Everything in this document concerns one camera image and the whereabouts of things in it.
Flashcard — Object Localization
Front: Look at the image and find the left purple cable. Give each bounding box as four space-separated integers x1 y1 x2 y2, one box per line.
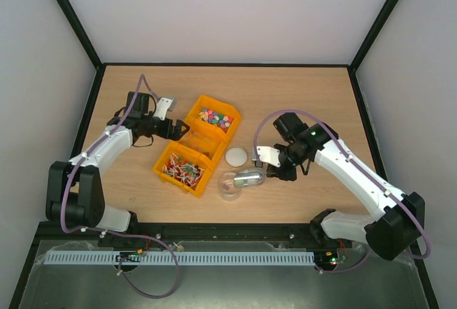
59 73 181 298

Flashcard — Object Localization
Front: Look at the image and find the yellow bin with star candies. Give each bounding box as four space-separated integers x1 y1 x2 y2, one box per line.
185 95 242 143

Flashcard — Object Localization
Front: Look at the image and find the white slotted cable duct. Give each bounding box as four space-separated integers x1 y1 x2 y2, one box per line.
44 250 315 266

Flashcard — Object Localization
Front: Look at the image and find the black aluminium frame rail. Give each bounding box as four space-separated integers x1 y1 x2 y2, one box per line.
33 222 352 251

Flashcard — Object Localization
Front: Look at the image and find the purple cable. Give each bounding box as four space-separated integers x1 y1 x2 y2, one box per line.
59 73 181 298
252 109 432 275

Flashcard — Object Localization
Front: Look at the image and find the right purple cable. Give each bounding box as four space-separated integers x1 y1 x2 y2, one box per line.
252 109 432 275

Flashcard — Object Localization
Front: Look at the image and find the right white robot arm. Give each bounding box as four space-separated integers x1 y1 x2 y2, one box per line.
256 112 425 260

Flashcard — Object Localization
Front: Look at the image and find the metal scoop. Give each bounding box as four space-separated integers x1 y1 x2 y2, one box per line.
233 168 266 188

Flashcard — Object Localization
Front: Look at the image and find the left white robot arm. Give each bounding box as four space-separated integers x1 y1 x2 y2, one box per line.
46 91 190 233

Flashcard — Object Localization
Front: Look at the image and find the white jar lid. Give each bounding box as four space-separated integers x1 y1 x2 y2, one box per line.
224 146 248 168

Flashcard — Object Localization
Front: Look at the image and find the clear plastic jar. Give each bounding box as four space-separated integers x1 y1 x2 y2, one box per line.
218 172 241 201

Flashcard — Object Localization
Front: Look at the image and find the yellow bin with lollipops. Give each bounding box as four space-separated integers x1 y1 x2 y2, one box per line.
153 141 214 198

